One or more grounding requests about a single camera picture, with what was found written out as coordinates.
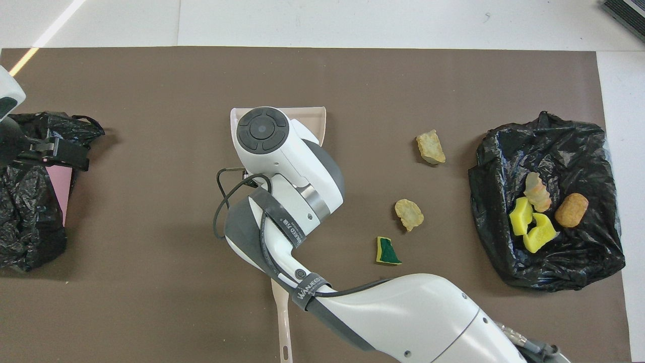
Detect green and yellow sponge piece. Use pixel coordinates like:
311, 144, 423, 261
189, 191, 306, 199
376, 236, 403, 266

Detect black bag over pink bin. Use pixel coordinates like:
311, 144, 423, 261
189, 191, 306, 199
0, 111, 105, 273

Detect orange brown sponge chunk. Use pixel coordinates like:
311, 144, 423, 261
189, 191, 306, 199
555, 193, 589, 228

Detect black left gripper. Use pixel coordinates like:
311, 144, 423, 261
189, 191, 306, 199
0, 118, 90, 172

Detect notched bright yellow sponge piece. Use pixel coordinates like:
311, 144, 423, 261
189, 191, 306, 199
523, 213, 558, 254

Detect brown table mat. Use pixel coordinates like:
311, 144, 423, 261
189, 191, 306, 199
0, 47, 631, 363

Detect pink plastic bin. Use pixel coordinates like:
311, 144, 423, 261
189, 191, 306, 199
45, 165, 74, 226

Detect dark ribbed floor object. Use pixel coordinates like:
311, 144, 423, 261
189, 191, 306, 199
600, 0, 645, 42

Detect rounded pale yellow sponge chunk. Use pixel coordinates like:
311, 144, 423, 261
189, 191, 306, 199
395, 199, 425, 232

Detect black bag lined bin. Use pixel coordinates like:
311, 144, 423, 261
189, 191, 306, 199
468, 111, 626, 293

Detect blocky pale yellow sponge chunk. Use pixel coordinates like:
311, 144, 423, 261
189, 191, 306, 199
416, 130, 446, 165

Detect wedge bright yellow sponge piece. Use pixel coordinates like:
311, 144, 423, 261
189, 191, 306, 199
509, 197, 534, 236

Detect beige hand brush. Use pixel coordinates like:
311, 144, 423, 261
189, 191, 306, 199
271, 279, 294, 363

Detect beige plastic dustpan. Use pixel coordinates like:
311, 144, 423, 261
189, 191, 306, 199
230, 106, 327, 152

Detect grey beige sponge chunk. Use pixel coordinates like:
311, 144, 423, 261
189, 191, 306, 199
524, 172, 552, 213

